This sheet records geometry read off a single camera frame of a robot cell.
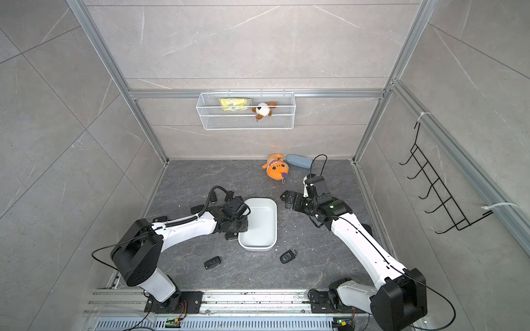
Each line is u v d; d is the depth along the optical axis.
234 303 0.75
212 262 0.82
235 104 0.84
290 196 0.71
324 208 0.55
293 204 0.70
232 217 0.69
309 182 0.59
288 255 0.84
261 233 0.91
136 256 0.45
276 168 1.05
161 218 0.96
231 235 0.88
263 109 0.86
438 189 0.67
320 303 0.73
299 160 1.16
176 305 0.69
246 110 0.88
